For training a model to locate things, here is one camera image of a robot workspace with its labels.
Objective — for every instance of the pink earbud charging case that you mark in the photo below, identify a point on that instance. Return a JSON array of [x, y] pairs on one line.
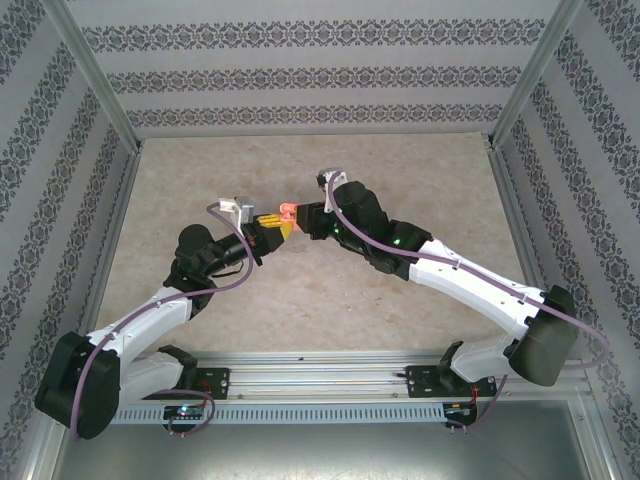
[[287, 207]]

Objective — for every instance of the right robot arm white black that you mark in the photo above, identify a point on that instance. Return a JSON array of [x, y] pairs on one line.
[[465, 280]]

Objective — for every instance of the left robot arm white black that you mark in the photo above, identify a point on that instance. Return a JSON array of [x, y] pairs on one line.
[[145, 315]]

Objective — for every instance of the left controller circuit board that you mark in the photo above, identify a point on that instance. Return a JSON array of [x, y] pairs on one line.
[[185, 412]]

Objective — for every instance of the controller circuit board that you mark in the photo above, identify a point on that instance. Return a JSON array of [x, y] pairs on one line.
[[457, 410], [185, 412]]

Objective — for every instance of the right controller circuit board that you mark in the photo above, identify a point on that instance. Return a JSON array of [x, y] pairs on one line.
[[457, 410]]

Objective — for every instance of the sheet metal tray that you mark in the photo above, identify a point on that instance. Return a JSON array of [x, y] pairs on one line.
[[320, 450]]

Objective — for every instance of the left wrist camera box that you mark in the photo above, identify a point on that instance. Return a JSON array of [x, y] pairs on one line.
[[245, 207]]

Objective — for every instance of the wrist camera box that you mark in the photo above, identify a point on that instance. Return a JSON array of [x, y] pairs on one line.
[[245, 207], [337, 177]]

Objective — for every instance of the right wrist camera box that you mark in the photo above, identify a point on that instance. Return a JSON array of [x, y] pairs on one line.
[[337, 177]]

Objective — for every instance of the aluminium side rail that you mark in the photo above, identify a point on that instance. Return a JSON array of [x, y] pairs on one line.
[[507, 200], [122, 200]]

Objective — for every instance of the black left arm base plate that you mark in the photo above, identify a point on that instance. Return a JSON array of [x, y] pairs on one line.
[[217, 382]]

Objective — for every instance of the aluminium mounting rail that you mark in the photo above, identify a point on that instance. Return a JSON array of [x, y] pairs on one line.
[[320, 375]]

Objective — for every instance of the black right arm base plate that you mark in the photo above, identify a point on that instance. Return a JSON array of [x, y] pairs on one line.
[[422, 382]]

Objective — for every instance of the aluminium frame post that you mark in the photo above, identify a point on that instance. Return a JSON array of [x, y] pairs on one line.
[[95, 75], [537, 75]]

